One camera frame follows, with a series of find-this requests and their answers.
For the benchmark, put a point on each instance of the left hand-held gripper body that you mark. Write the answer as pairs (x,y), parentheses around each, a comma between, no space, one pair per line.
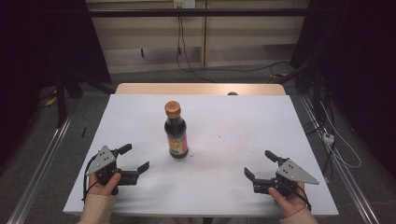
(104,160)

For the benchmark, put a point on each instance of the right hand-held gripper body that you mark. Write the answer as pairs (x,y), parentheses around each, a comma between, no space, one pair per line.
(292,174)

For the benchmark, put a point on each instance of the soy sauce bottle orange cap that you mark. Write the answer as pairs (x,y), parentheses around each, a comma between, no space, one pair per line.
(176,130)

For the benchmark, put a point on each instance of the person's left hand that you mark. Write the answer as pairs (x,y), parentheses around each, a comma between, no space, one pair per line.
(101,189)

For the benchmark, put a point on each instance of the person's right hand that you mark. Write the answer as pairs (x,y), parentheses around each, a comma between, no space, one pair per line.
(292,203)

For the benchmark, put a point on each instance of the white table board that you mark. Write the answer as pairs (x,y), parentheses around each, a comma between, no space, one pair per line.
(224,183)

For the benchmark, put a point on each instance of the small black stick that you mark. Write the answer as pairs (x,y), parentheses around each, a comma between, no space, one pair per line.
(83,132)

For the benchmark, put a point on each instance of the white power strip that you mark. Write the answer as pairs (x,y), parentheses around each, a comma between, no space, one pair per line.
(328,137)

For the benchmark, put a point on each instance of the black metal stand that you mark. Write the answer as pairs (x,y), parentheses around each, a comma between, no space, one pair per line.
(60,99)

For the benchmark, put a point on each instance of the yellow floor object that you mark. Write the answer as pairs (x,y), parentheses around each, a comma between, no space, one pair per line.
(50,101)

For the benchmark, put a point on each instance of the wooden table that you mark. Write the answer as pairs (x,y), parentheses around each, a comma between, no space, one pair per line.
(186,88)

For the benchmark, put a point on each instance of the beige desk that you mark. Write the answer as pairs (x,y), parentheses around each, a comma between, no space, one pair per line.
(140,34)

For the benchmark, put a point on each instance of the black curtain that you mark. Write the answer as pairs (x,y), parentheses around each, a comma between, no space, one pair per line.
(37,46)
(367,62)

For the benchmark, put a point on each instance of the metal floor rail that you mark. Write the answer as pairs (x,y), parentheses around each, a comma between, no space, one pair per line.
(358,193)
(40,165)

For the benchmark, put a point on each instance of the wooden post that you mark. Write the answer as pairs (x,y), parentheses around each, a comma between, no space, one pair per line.
(204,37)

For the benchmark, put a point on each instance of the white wall socket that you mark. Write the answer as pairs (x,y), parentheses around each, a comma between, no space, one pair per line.
(184,3)

